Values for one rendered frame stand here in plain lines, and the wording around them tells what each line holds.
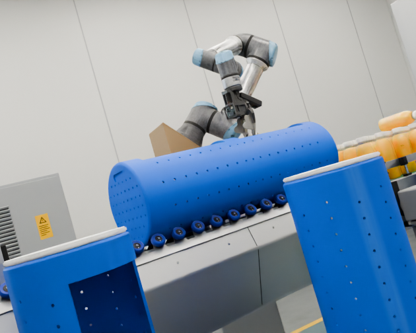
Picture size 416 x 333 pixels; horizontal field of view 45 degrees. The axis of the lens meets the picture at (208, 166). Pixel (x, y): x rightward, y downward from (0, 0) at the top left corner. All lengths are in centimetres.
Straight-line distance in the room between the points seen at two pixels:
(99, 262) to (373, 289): 69
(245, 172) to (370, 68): 510
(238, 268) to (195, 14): 411
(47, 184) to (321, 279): 215
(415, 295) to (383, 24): 596
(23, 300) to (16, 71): 373
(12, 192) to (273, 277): 185
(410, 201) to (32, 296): 146
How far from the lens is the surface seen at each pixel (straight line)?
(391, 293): 138
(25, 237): 316
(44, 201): 319
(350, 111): 628
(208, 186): 163
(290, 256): 184
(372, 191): 136
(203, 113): 237
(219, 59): 205
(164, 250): 156
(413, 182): 224
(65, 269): 106
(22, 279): 110
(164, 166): 160
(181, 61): 522
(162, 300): 154
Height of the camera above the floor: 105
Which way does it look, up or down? 3 degrees up
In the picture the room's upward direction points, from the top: 16 degrees counter-clockwise
